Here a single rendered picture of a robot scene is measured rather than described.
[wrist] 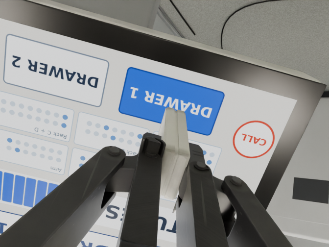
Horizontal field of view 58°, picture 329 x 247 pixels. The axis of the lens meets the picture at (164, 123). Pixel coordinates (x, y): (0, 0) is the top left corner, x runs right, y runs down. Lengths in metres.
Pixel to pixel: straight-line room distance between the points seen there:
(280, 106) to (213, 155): 0.08
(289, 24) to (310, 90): 1.46
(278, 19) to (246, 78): 1.45
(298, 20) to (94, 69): 1.53
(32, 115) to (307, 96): 0.26
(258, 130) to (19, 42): 0.24
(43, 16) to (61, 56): 0.04
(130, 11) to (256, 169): 0.25
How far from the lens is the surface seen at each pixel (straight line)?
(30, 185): 0.36
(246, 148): 0.31
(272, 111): 0.30
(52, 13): 0.29
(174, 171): 0.16
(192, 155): 0.18
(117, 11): 0.42
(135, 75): 0.28
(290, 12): 1.70
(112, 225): 0.36
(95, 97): 0.29
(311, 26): 1.78
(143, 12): 0.42
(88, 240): 0.38
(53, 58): 0.29
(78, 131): 0.31
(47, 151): 0.33
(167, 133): 0.17
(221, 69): 0.28
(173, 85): 0.28
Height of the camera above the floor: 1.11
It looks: 19 degrees down
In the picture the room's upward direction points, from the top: 167 degrees counter-clockwise
